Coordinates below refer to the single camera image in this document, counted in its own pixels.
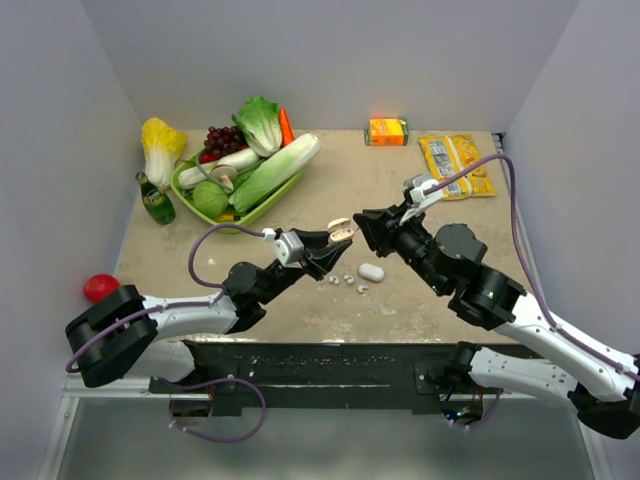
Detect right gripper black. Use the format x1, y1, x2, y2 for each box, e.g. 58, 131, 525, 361
355, 198, 449, 293

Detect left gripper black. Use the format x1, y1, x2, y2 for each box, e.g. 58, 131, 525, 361
257, 228, 352, 306

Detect beige earbud charging case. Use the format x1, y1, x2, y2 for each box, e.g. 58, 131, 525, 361
327, 217, 355, 245

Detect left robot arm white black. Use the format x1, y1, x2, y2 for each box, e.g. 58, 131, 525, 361
65, 225, 355, 392

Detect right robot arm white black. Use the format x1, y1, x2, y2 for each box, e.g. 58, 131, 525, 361
353, 207, 639, 440

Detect white charging case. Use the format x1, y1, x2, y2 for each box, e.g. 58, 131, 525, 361
358, 263, 385, 283

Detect green plastic basket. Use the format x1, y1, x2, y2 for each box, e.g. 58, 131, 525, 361
170, 149, 306, 227

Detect long green napa cabbage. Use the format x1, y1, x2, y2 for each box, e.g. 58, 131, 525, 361
229, 133, 321, 212

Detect orange juice box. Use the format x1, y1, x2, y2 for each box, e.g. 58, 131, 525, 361
364, 118, 409, 147

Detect yellow snack packet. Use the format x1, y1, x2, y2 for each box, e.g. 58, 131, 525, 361
419, 134, 496, 201

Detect round green cabbage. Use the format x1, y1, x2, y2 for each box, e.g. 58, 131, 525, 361
192, 181, 228, 219

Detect orange carrot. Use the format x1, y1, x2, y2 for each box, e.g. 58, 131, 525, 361
279, 107, 295, 147

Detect beige mushroom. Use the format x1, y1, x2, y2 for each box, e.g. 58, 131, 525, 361
209, 165, 238, 192

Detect white radish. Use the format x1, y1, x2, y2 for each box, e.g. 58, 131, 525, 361
177, 148, 260, 193

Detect green lettuce head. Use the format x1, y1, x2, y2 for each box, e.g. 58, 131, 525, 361
232, 96, 282, 158

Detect red chili pepper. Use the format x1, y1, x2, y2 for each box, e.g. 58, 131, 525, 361
199, 152, 220, 164

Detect purple grapes bunch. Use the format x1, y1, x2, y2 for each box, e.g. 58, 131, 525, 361
203, 126, 248, 160

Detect green glass bottle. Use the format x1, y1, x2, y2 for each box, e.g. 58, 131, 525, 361
135, 171, 176, 225

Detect yellow napa cabbage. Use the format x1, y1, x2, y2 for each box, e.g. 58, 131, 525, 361
141, 117, 188, 190

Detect red tomato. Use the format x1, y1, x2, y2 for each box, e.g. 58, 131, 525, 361
83, 273, 120, 304

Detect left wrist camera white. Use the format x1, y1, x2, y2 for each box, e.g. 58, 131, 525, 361
262, 228, 305, 268

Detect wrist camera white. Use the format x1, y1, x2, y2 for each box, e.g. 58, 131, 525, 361
400, 173, 444, 224
262, 228, 305, 268

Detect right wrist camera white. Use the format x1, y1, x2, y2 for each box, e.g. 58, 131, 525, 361
400, 173, 444, 224

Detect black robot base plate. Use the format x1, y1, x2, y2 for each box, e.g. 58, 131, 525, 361
149, 342, 491, 423

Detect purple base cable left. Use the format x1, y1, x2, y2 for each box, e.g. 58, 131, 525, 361
167, 378, 270, 445

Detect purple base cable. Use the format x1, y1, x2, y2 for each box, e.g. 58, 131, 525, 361
447, 390, 503, 431
167, 378, 270, 445

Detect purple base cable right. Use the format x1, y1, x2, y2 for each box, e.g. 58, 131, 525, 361
447, 390, 503, 431

